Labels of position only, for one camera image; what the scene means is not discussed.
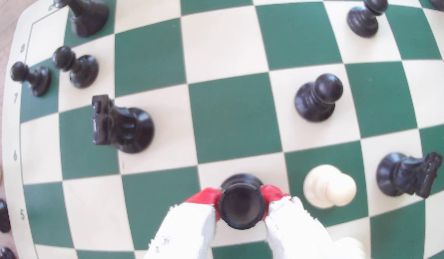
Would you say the black chess rook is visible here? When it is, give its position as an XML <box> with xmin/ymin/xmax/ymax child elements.
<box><xmin>218</xmin><ymin>173</ymin><xmax>266</xmax><ymax>231</ymax></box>

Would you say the black chess king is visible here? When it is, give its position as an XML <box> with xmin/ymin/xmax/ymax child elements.
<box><xmin>0</xmin><ymin>199</ymin><xmax>12</xmax><ymax>233</ymax></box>

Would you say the green white chess board mat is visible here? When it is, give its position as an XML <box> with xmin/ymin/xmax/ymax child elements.
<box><xmin>2</xmin><ymin>0</ymin><xmax>444</xmax><ymax>259</ymax></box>

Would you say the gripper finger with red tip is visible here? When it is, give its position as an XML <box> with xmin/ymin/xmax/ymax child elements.
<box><xmin>144</xmin><ymin>187</ymin><xmax>223</xmax><ymax>259</ymax></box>
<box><xmin>261</xmin><ymin>184</ymin><xmax>339</xmax><ymax>259</ymax></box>

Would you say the black chess pawn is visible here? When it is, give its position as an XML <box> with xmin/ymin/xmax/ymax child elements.
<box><xmin>52</xmin><ymin>46</ymin><xmax>100</xmax><ymax>89</ymax></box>
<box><xmin>10</xmin><ymin>61</ymin><xmax>52</xmax><ymax>97</ymax></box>
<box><xmin>294</xmin><ymin>73</ymin><xmax>344</xmax><ymax>123</ymax></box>
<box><xmin>347</xmin><ymin>0</ymin><xmax>389</xmax><ymax>38</ymax></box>

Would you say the black chess knight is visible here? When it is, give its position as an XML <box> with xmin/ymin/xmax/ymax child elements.
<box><xmin>92</xmin><ymin>94</ymin><xmax>155</xmax><ymax>154</ymax></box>
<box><xmin>376</xmin><ymin>151</ymin><xmax>443</xmax><ymax>199</ymax></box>

